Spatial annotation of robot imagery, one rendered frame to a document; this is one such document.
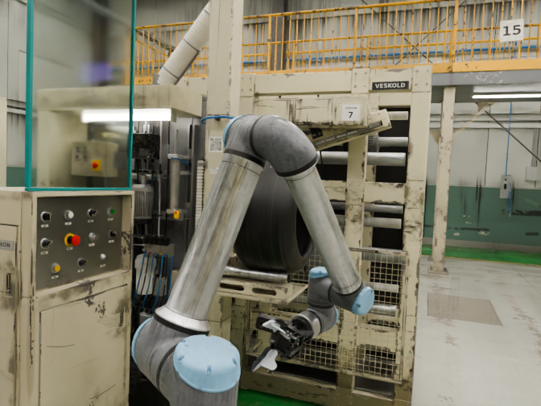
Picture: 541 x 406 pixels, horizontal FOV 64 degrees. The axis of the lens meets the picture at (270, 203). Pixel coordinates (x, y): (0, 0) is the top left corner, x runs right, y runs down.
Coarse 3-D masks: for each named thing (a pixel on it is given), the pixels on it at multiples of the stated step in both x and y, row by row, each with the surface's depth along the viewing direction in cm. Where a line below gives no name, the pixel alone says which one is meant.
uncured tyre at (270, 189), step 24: (264, 168) 195; (264, 192) 188; (288, 192) 187; (264, 216) 186; (288, 216) 185; (240, 240) 192; (264, 240) 188; (288, 240) 188; (312, 240) 224; (264, 264) 197; (288, 264) 195
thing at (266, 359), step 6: (270, 348) 130; (264, 354) 128; (270, 354) 129; (276, 354) 129; (258, 360) 127; (264, 360) 128; (270, 360) 128; (252, 366) 126; (258, 366) 127; (264, 366) 127; (270, 366) 127; (276, 366) 126
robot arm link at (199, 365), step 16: (192, 336) 102; (176, 352) 95; (192, 352) 95; (208, 352) 96; (224, 352) 98; (160, 368) 100; (176, 368) 93; (192, 368) 91; (208, 368) 92; (224, 368) 92; (240, 368) 99; (160, 384) 99; (176, 384) 93; (192, 384) 91; (208, 384) 91; (224, 384) 92; (176, 400) 93; (192, 400) 91; (208, 400) 91; (224, 400) 93
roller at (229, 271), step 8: (224, 272) 207; (232, 272) 206; (240, 272) 204; (248, 272) 203; (256, 272) 202; (264, 272) 201; (272, 272) 200; (280, 272) 199; (272, 280) 200; (280, 280) 198; (288, 280) 197
